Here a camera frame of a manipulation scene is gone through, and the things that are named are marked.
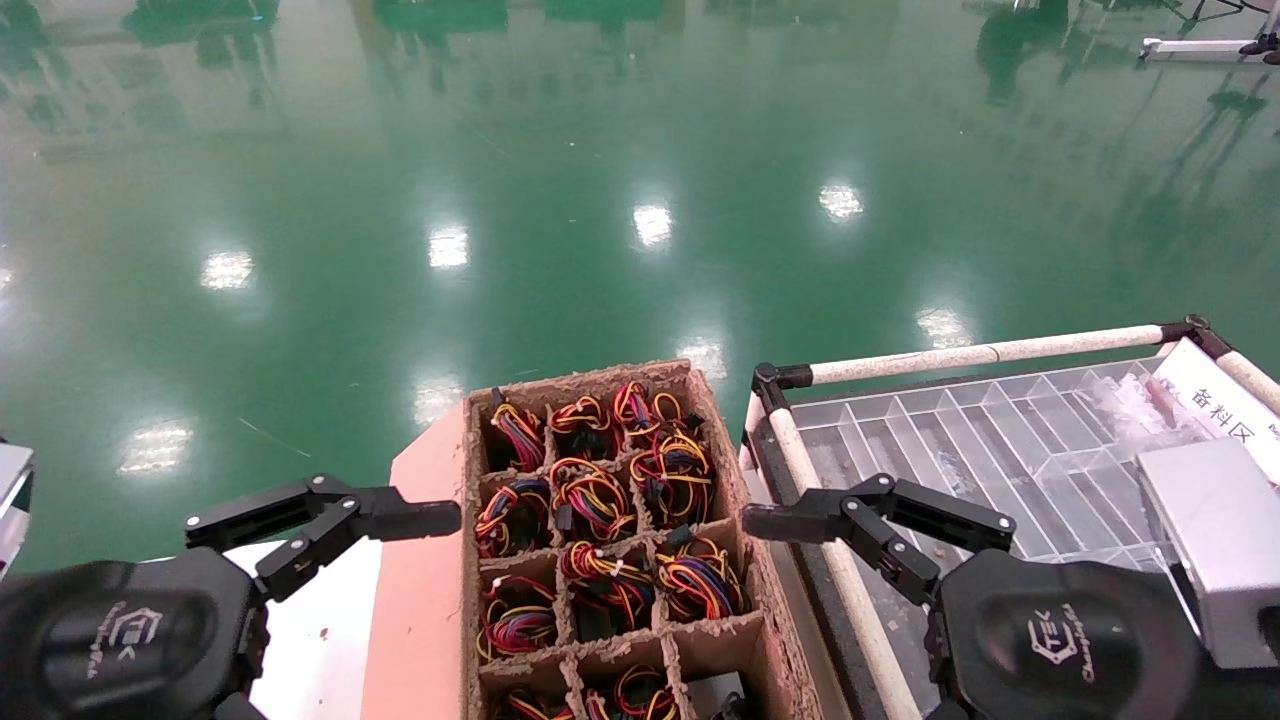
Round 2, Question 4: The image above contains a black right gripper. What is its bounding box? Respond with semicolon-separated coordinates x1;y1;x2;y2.
742;474;1280;720

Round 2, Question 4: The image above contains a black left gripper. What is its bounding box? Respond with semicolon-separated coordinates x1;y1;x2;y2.
0;475;353;720

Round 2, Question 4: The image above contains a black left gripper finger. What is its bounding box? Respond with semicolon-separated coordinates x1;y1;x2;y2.
255;487;462;602

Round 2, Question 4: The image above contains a pink board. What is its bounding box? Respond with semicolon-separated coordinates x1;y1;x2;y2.
360;400;471;720

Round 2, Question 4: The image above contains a clear plastic compartment tray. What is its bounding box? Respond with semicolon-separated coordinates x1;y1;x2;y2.
790;358;1201;573

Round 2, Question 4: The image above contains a brown cardboard divider box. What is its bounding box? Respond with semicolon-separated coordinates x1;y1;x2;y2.
462;360;826;720

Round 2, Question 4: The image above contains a clear plastic bag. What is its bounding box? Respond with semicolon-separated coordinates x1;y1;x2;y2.
1090;372;1201;441

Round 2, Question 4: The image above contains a white label sign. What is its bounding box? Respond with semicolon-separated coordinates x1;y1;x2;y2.
1150;338;1280;491

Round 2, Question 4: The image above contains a white metal base bar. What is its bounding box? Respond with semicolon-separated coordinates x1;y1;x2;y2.
1140;35;1280;67

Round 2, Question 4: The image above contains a multicoloured wire bundle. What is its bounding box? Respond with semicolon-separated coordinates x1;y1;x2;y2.
550;395;616;461
490;685;576;720
478;575;561;663
585;665;681;720
612;380;691;441
630;432;716;529
548;457;639;546
488;390;549;473
558;540;656;641
655;528;749;623
474;475;553;559

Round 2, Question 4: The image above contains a white pipe frame cart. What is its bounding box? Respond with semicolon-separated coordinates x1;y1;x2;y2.
738;315;1280;720

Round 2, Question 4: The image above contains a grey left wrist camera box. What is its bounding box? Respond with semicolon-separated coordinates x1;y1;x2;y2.
0;440;36;581

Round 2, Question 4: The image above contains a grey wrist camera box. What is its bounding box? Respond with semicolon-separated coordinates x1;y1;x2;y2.
1138;440;1280;669
0;440;36;581

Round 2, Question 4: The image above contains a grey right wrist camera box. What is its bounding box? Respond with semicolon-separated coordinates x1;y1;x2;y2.
1138;440;1280;669

